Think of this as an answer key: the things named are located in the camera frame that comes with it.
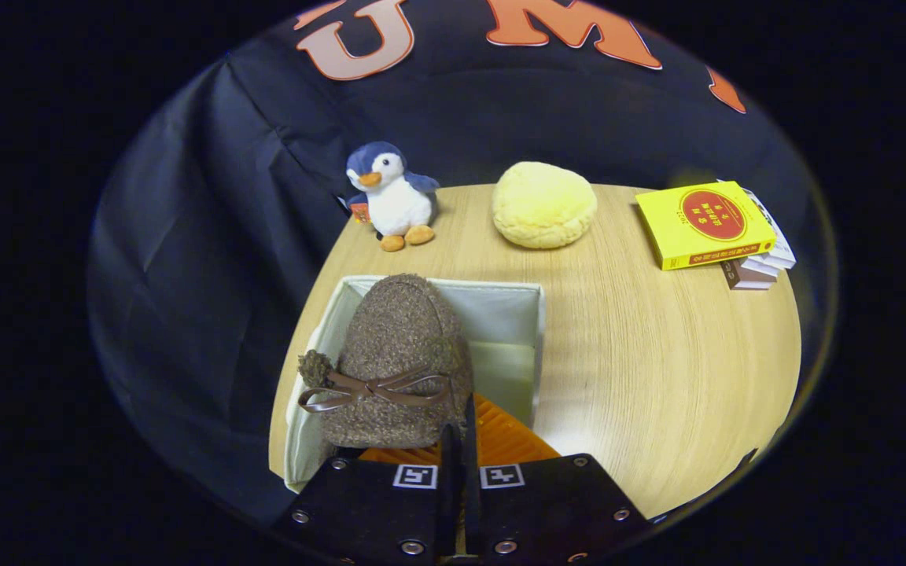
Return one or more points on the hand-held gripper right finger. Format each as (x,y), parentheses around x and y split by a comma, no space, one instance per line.
(473,503)

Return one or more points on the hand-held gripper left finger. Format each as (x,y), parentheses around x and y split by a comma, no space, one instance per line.
(451,503)

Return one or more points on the brown fuzzy shoe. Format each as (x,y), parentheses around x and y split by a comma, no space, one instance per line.
(402,338)

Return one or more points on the beige fabric storage box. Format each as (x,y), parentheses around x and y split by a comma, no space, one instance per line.
(500,322)

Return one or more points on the penguin plush toy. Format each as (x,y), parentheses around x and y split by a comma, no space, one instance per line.
(396,204)

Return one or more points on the yellow round plush cushion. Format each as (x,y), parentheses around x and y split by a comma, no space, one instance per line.
(543,206)

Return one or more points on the brown book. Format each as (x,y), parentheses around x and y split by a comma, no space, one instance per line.
(748,277)

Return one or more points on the yellow book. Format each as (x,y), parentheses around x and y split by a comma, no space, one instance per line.
(705,224)

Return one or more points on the white illustrated book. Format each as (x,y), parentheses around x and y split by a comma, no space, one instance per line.
(779,250)

